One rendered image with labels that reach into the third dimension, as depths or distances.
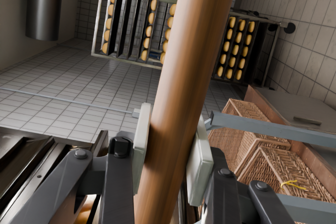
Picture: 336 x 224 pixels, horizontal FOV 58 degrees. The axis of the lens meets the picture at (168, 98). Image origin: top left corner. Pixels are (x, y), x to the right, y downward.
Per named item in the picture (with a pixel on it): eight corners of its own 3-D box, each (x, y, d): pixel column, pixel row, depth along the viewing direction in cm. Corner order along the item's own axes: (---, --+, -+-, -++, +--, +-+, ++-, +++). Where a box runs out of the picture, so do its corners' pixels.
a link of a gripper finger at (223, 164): (214, 193, 15) (274, 204, 15) (204, 144, 19) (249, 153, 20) (206, 218, 15) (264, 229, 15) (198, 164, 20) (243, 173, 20)
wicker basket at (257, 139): (259, 239, 138) (199, 229, 136) (232, 173, 191) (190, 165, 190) (293, 144, 124) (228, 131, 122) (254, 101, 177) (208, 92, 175)
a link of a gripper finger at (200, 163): (200, 159, 16) (214, 162, 16) (192, 111, 23) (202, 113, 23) (188, 206, 17) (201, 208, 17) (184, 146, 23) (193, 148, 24)
